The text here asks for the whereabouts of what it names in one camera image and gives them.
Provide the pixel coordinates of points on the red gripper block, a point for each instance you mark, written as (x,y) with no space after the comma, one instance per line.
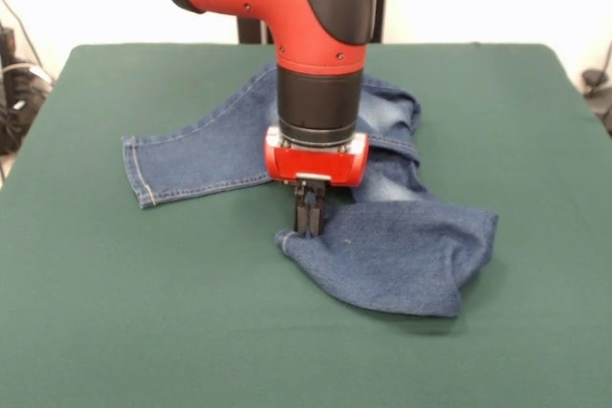
(315,166)

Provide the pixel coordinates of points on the blue denim jeans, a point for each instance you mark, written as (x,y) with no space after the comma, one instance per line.
(406,260)

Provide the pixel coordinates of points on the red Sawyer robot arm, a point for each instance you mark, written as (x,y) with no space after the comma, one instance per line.
(311,21)

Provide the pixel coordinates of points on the dark green table cloth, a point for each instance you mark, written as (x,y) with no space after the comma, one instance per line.
(143,307)

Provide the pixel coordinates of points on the black upright bar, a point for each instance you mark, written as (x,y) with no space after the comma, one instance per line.
(6,47)

